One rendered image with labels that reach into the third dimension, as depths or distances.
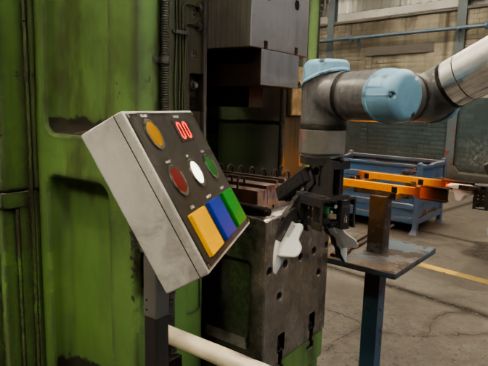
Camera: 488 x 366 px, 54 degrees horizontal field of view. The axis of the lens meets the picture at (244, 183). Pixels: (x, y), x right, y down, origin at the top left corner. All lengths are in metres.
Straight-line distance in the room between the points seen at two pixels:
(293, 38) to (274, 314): 0.80
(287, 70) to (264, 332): 0.75
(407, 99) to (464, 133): 8.50
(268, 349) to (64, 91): 0.94
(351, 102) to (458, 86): 0.16
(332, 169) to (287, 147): 0.97
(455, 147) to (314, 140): 8.52
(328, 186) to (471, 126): 8.42
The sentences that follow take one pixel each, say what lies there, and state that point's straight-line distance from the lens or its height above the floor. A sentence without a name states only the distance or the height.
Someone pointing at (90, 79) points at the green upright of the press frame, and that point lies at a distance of 1.40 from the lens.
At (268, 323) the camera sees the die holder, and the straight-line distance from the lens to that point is 1.41.
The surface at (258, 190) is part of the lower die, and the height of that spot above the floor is 0.98.
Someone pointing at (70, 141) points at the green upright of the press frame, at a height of 1.11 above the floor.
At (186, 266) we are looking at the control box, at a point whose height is 0.97.
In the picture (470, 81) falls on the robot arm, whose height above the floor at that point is 1.25.
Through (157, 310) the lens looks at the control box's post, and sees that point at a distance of 0.97.
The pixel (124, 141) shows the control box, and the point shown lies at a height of 1.16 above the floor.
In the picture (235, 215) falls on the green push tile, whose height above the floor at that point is 1.00.
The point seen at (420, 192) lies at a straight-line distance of 1.61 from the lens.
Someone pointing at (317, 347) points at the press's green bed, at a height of 0.41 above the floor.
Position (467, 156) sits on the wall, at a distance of 9.19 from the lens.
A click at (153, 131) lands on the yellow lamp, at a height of 1.17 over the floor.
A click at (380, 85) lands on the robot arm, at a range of 0.69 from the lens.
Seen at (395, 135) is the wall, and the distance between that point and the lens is 9.77.
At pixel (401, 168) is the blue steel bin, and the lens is 5.04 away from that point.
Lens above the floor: 1.21
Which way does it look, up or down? 9 degrees down
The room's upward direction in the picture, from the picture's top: 1 degrees clockwise
